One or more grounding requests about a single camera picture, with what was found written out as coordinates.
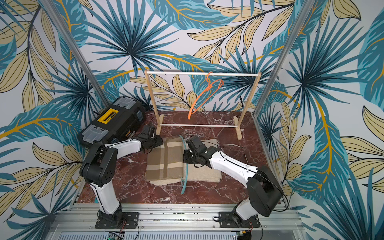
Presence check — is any beige wool scarf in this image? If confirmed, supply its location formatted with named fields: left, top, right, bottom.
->
left=149, top=137, right=223, bottom=186

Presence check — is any teal plastic hanger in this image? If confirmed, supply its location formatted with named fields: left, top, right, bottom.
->
left=179, top=135, right=189, bottom=195

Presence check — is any orange plastic hanger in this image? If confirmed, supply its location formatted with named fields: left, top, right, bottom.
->
left=188, top=72, right=224, bottom=120

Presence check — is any brown plaid scarf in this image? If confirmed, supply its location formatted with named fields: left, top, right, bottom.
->
left=146, top=137, right=185, bottom=181

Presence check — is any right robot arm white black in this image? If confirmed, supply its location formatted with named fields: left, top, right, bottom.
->
left=183, top=136, right=284, bottom=223

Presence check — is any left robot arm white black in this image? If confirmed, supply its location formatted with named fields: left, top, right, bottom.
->
left=80, top=125, right=163, bottom=229

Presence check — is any black yellow toolbox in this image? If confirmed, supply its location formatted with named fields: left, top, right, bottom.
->
left=78, top=97, right=146, bottom=149

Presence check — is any wooden clothes rack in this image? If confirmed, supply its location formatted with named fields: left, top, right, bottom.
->
left=145, top=70, right=262, bottom=140

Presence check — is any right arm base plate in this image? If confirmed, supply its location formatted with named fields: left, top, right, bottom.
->
left=213, top=212, right=261, bottom=229

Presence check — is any aluminium frame rail front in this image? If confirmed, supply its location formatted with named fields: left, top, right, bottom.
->
left=46, top=204, right=308, bottom=240

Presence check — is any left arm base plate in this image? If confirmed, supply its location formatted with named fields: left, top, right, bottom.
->
left=95, top=211, right=140, bottom=229

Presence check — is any left aluminium frame post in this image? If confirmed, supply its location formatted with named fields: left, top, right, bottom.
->
left=41, top=0, right=110, bottom=108

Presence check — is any aluminium frame post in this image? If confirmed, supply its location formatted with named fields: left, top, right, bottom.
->
left=253, top=0, right=315, bottom=120
left=41, top=0, right=110, bottom=108

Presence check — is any right aluminium frame post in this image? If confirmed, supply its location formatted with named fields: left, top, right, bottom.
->
left=253, top=0, right=315, bottom=120

